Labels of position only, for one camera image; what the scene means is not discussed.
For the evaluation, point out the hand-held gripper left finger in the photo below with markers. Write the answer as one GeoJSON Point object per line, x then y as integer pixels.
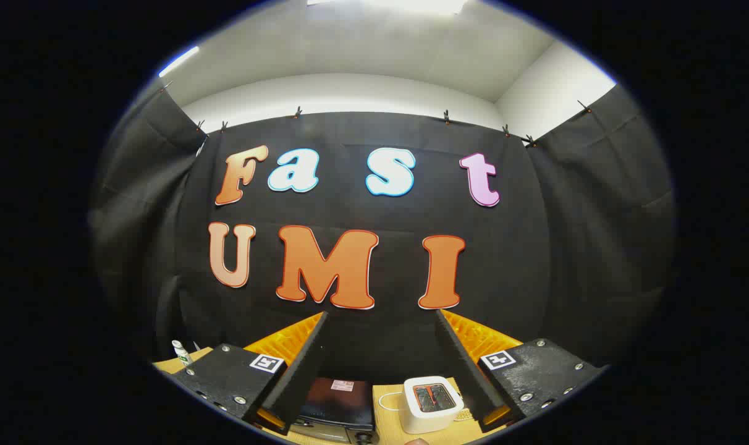
{"type": "Point", "coordinates": [300, 364]}

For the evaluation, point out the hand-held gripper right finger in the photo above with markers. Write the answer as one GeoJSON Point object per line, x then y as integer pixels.
{"type": "Point", "coordinates": [464, 364]}

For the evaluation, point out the black toaster oven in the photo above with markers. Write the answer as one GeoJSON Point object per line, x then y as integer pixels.
{"type": "Point", "coordinates": [340, 408]}

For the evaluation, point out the white food tray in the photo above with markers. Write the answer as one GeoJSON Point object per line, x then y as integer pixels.
{"type": "Point", "coordinates": [463, 415]}

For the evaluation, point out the white pop-up toaster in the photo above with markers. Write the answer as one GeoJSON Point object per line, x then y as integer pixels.
{"type": "Point", "coordinates": [430, 414]}

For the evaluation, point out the white bottle green label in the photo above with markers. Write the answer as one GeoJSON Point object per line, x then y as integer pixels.
{"type": "Point", "coordinates": [181, 353]}

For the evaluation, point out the row of black clips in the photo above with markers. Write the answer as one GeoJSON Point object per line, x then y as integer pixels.
{"type": "Point", "coordinates": [298, 113]}

